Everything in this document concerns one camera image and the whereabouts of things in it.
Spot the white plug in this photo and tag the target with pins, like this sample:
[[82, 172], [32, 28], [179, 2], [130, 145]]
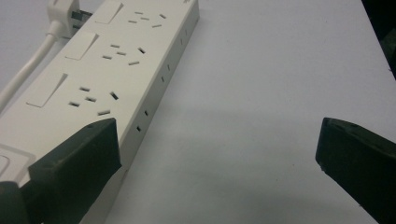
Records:
[[63, 14]]

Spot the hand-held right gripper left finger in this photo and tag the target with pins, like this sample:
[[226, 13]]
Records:
[[74, 168]]

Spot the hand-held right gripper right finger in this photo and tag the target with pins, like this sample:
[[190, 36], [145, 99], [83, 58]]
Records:
[[361, 161]]

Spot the white power strip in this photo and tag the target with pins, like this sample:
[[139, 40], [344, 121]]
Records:
[[124, 71]]

